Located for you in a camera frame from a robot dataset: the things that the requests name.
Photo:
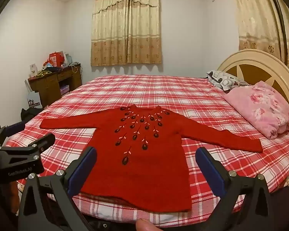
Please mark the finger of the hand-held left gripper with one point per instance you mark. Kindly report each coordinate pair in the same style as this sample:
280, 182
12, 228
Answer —
14, 126
42, 144

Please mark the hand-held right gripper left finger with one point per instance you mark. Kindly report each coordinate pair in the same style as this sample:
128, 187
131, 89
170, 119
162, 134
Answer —
83, 167

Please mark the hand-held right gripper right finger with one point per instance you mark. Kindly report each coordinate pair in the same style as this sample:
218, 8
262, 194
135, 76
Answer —
210, 169

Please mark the red embroidered sweater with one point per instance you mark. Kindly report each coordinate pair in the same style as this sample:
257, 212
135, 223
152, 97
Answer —
147, 173

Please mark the person's right hand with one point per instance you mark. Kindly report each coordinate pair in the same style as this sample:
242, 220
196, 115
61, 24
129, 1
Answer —
145, 225

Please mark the black bag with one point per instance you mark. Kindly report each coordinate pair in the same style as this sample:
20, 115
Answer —
30, 114

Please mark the white and blue paper bag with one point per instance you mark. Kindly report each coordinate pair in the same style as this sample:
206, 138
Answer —
35, 101

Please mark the brown wooden desk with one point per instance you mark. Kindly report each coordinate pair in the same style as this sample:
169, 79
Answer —
50, 86

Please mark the purple box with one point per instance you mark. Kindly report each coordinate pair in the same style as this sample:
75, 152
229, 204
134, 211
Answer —
64, 89

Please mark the white printed card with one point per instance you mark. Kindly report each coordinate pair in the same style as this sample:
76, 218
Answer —
33, 69

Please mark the green cloth pile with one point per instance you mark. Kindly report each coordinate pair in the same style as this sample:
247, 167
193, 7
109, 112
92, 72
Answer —
44, 72

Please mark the pink pillow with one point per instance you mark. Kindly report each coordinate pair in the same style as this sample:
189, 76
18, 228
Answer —
260, 110

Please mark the red gift box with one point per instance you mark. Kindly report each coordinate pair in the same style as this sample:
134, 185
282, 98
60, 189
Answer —
55, 59

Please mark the pale blue paper bag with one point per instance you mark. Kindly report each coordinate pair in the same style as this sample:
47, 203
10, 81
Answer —
68, 58

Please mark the grey patterned pillow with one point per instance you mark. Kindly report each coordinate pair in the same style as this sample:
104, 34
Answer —
221, 79

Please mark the red white plaid bedsheet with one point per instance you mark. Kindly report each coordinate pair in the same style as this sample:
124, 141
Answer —
159, 91

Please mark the cream wooden headboard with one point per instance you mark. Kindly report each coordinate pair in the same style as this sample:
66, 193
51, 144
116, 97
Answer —
255, 57

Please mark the beige short window curtain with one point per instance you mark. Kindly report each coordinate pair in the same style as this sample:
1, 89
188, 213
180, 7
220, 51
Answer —
125, 28

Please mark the beige long patterned curtain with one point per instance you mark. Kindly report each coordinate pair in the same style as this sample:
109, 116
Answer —
255, 16

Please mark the dark window frame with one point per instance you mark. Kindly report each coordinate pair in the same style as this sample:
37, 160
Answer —
280, 28

